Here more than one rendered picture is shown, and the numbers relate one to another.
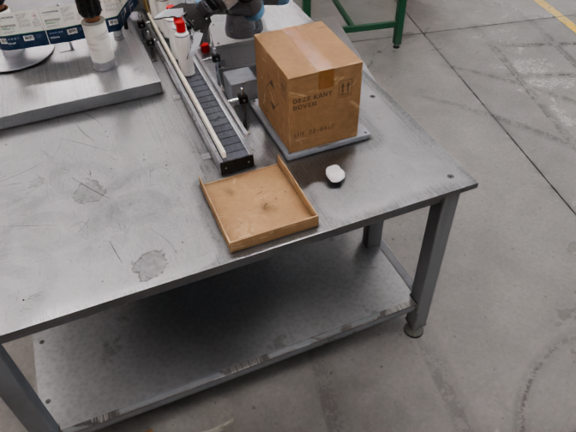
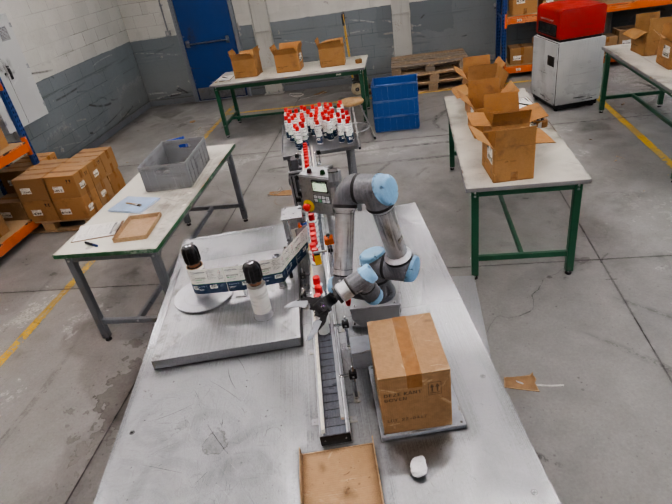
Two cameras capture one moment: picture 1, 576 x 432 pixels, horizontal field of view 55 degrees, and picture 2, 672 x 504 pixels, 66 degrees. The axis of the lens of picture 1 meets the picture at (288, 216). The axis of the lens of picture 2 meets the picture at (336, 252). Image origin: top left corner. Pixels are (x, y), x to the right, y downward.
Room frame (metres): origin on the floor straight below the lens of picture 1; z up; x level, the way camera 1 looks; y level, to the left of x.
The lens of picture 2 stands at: (0.23, -0.40, 2.36)
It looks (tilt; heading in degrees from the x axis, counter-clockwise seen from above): 31 degrees down; 22
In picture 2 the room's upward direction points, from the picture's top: 9 degrees counter-clockwise
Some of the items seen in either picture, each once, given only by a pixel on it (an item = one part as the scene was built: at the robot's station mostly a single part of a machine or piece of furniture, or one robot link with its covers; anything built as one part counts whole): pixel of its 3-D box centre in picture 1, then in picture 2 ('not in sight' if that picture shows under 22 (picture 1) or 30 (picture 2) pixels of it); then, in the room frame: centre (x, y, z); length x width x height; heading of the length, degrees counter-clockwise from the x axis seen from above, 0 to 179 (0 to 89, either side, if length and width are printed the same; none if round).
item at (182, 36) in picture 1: (183, 48); (320, 314); (1.86, 0.36, 0.98); 0.05 x 0.05 x 0.20
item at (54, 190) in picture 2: not in sight; (60, 190); (4.42, 4.46, 0.32); 1.20 x 0.83 x 0.64; 99
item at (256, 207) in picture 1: (256, 200); (340, 483); (1.18, 0.09, 0.85); 0.30 x 0.26 x 0.04; 21
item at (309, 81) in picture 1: (306, 86); (408, 371); (1.57, -0.07, 0.99); 0.30 x 0.24 x 0.27; 21
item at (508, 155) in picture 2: not in sight; (509, 145); (3.79, -0.38, 0.97); 0.51 x 0.39 x 0.37; 106
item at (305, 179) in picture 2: not in sight; (321, 191); (2.24, 0.41, 1.38); 0.17 x 0.10 x 0.19; 76
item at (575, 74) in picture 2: not in sight; (566, 55); (7.79, -1.02, 0.61); 0.70 x 0.60 x 1.22; 22
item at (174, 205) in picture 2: not in sight; (174, 232); (3.45, 2.30, 0.40); 1.90 x 0.75 x 0.80; 11
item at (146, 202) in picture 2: not in sight; (134, 204); (3.18, 2.35, 0.81); 0.32 x 0.24 x 0.01; 86
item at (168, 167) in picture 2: not in sight; (176, 163); (3.72, 2.27, 0.91); 0.60 x 0.40 x 0.22; 14
